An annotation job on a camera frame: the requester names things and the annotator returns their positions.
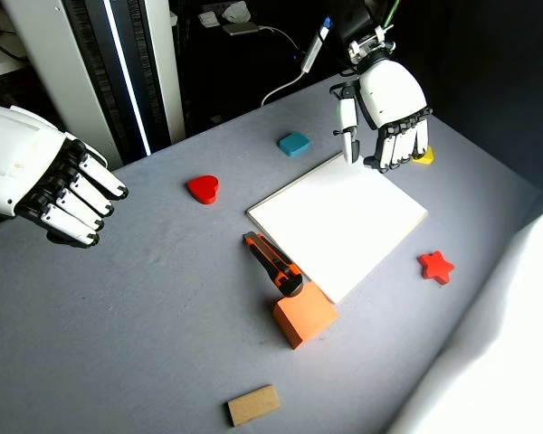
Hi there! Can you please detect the white column with black strips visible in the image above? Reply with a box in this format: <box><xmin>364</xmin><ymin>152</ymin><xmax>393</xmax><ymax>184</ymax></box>
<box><xmin>0</xmin><ymin>0</ymin><xmax>186</xmax><ymax>171</ymax></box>

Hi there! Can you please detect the yellow rounded block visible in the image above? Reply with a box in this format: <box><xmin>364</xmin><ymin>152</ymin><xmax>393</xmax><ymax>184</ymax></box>
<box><xmin>411</xmin><ymin>146</ymin><xmax>435</xmax><ymax>166</ymax></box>

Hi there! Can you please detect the orange black utility knife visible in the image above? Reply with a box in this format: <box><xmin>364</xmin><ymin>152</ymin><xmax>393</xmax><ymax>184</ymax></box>
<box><xmin>243</xmin><ymin>231</ymin><xmax>305</xmax><ymax>298</ymax></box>

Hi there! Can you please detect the red heart block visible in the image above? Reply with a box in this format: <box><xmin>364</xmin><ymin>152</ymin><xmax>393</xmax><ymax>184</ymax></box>
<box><xmin>186</xmin><ymin>175</ymin><xmax>220</xmax><ymax>205</ymax></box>

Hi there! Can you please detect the white adapter cable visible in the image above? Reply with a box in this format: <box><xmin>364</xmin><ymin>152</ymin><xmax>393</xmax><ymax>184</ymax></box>
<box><xmin>260</xmin><ymin>70</ymin><xmax>307</xmax><ymax>108</ymax></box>

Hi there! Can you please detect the tan wooden block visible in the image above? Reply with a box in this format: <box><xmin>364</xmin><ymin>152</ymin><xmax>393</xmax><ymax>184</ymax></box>
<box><xmin>227</xmin><ymin>384</ymin><xmax>281</xmax><ymax>428</ymax></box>

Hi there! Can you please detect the orange foam block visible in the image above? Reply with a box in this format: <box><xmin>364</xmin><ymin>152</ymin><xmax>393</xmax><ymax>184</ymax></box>
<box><xmin>271</xmin><ymin>280</ymin><xmax>340</xmax><ymax>351</ymax></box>

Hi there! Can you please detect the white crumpled object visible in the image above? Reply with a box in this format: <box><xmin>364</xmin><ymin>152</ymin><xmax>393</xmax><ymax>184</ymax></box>
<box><xmin>220</xmin><ymin>0</ymin><xmax>252</xmax><ymax>24</ymax></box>

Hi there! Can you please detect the red star block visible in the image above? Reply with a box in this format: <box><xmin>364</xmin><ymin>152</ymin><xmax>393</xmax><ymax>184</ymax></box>
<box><xmin>417</xmin><ymin>250</ymin><xmax>456</xmax><ymax>286</ymax></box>

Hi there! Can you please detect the grey table cloth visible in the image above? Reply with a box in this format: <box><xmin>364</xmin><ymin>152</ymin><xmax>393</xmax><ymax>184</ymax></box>
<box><xmin>0</xmin><ymin>74</ymin><xmax>542</xmax><ymax>434</ymax></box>

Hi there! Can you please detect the silver power bank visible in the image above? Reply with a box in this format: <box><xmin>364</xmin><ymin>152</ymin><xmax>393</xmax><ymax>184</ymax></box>
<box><xmin>221</xmin><ymin>21</ymin><xmax>260</xmax><ymax>37</ymax></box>

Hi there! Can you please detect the white cutting board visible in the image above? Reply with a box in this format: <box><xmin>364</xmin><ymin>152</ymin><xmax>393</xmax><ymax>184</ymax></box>
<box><xmin>245</xmin><ymin>152</ymin><xmax>429</xmax><ymax>305</ymax></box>

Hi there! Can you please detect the blue rounded block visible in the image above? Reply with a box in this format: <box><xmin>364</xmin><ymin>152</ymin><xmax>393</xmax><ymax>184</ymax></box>
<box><xmin>278</xmin><ymin>132</ymin><xmax>311</xmax><ymax>158</ymax></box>

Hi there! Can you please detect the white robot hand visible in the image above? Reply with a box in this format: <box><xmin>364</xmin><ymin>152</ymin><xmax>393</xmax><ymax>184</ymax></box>
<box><xmin>0</xmin><ymin>102</ymin><xmax>130</xmax><ymax>249</ymax></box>
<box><xmin>329</xmin><ymin>57</ymin><xmax>434</xmax><ymax>175</ymax></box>

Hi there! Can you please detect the white adapter stick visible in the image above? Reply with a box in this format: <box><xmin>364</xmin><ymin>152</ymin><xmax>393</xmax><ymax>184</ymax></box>
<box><xmin>300</xmin><ymin>15</ymin><xmax>335</xmax><ymax>75</ymax></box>

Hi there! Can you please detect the white blurred panel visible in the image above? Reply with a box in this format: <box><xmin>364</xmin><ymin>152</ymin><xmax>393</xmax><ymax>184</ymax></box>
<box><xmin>384</xmin><ymin>207</ymin><xmax>543</xmax><ymax>434</ymax></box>

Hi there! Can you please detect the thin power bank cable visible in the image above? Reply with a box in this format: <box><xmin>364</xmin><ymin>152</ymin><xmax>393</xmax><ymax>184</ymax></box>
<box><xmin>257</xmin><ymin>25</ymin><xmax>300</xmax><ymax>52</ymax></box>

